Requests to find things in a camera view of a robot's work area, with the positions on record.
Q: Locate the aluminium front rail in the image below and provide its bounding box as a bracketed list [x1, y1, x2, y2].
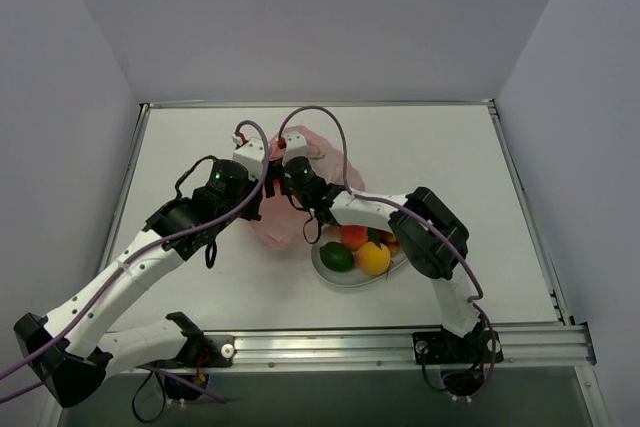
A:
[98, 321, 596, 376]

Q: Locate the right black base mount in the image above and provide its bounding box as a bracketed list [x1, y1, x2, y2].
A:
[412, 329, 504, 365]

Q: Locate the red green fake fruit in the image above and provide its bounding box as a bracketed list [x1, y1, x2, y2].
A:
[368, 228, 400, 255]

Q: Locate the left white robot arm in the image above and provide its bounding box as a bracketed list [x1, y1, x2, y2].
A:
[14, 154, 268, 408]

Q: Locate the green fake lime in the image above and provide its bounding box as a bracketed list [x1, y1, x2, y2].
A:
[319, 241, 355, 273]

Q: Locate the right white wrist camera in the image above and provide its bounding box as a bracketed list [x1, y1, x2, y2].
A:
[277, 131, 308, 163]

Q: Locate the purple cable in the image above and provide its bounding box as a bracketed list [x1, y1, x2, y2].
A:
[0, 120, 271, 396]
[277, 105, 501, 393]

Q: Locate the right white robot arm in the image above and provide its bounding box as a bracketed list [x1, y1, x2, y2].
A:
[265, 157, 489, 341]

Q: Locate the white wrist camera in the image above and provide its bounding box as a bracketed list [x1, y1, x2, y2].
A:
[231, 133, 265, 181]
[277, 131, 308, 163]

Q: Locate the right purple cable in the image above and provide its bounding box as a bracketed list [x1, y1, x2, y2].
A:
[277, 105, 501, 393]

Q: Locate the pink plastic bag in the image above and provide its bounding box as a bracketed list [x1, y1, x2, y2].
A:
[252, 124, 366, 251]

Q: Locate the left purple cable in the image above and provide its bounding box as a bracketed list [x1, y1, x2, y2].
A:
[0, 120, 271, 396]

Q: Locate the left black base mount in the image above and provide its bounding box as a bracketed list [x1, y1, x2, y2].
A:
[174, 334, 236, 368]

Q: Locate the white oval plate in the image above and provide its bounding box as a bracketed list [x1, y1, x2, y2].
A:
[310, 227, 408, 288]

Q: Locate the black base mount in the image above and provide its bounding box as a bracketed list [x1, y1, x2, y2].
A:
[412, 329, 504, 365]
[174, 334, 236, 368]

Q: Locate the orange fake peach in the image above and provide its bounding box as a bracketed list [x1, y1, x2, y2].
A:
[354, 242, 391, 276]

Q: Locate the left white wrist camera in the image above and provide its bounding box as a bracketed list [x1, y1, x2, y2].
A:
[231, 133, 265, 181]

